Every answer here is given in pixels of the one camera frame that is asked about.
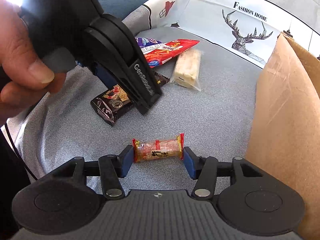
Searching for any long red snack packet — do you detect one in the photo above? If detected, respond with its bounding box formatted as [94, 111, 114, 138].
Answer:
[141, 39, 200, 68]

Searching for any brown cardboard box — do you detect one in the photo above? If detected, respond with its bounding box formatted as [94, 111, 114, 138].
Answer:
[246, 33, 319, 239]

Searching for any purple snack packet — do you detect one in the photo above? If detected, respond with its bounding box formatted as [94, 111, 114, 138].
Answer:
[136, 37, 161, 48]

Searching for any red-ended clear candy bar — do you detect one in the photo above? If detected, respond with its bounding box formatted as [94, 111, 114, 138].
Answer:
[132, 133, 184, 163]

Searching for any white wafer bar clear wrap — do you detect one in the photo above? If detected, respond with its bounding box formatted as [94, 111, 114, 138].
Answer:
[170, 49, 202, 92]

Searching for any dark brown chocolate snack pack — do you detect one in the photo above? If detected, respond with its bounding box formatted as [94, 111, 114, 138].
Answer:
[90, 85, 134, 126]

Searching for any person's left hand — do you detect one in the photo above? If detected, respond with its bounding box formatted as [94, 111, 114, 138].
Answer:
[1, 0, 66, 126]

